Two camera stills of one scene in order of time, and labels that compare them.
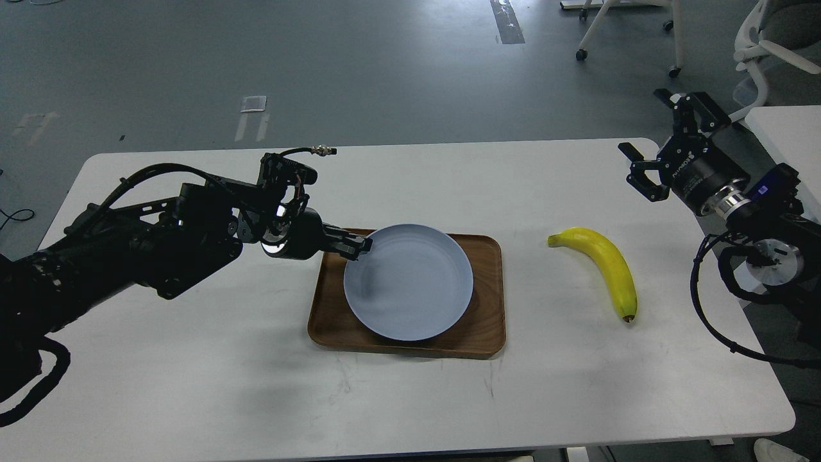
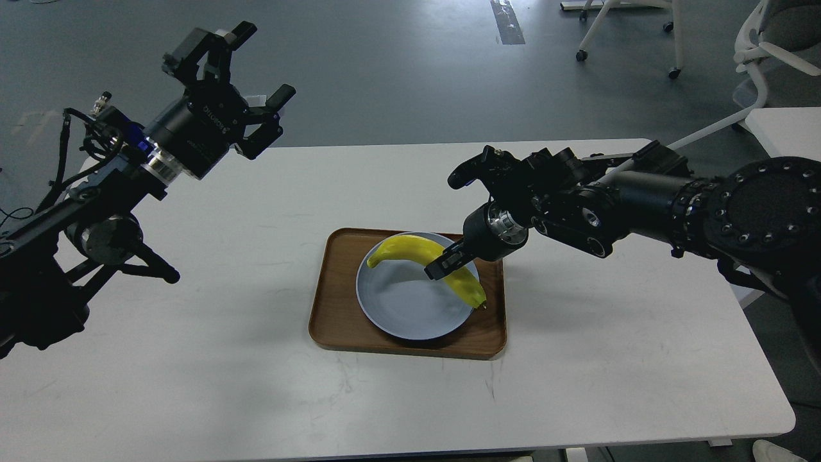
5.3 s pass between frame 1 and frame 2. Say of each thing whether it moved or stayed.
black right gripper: moved
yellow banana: moved
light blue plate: moved
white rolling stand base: stayed
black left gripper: moved
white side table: stayed
